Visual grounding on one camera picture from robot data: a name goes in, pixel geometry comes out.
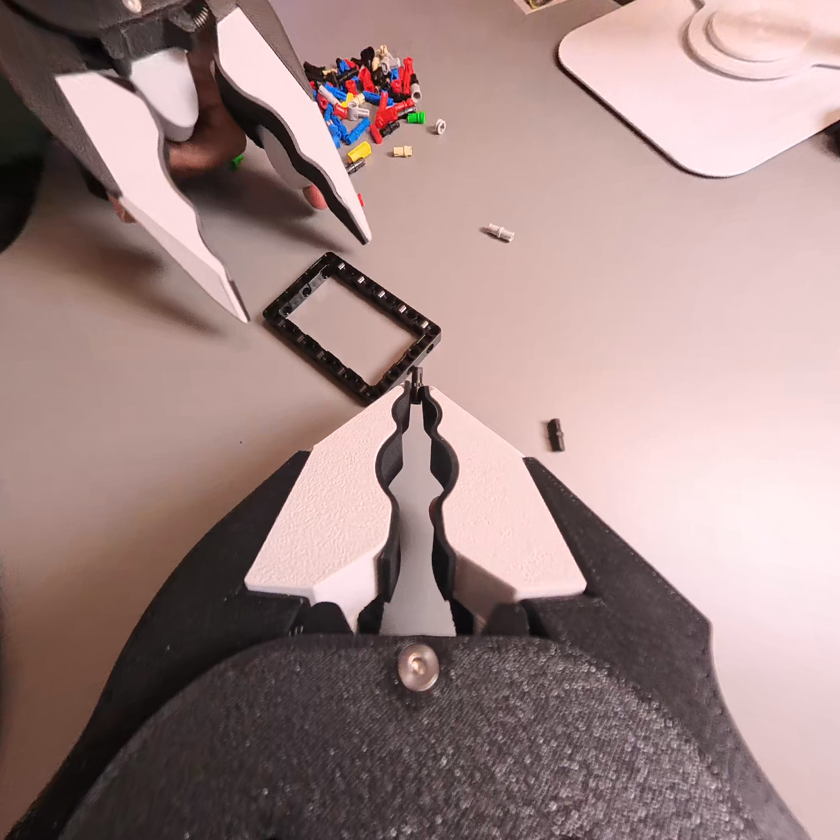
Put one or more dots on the grey lego pin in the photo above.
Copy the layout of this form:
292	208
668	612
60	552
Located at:
501	233

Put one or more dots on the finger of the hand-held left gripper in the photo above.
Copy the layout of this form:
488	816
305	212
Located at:
131	157
282	111

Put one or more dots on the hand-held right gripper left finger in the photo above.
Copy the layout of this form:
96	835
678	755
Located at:
328	525

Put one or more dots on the person's left hand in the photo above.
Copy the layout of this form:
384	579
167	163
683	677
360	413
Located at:
210	144

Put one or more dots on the pile of lego pieces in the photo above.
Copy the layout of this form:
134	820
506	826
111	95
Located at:
367	98

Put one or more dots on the white book stand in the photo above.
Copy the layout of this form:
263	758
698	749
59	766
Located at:
709	98

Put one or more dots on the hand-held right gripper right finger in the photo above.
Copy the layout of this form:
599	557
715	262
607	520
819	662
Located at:
512	525

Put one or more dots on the black lego frame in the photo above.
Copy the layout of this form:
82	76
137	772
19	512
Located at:
289	315

